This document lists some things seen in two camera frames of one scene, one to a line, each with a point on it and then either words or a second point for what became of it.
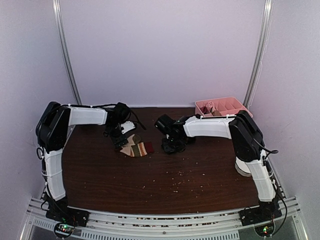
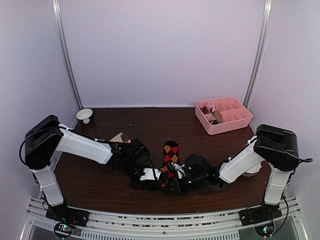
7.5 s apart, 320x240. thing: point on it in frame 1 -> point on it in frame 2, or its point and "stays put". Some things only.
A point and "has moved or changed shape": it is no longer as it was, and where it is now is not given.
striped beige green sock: x=138 y=149 has moved or changed shape
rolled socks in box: x=210 y=108 stays put
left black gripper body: x=113 y=132 -> x=139 y=185
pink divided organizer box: x=225 y=106 stays put
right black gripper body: x=174 y=146 -> x=198 y=182
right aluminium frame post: x=268 y=13 stays put
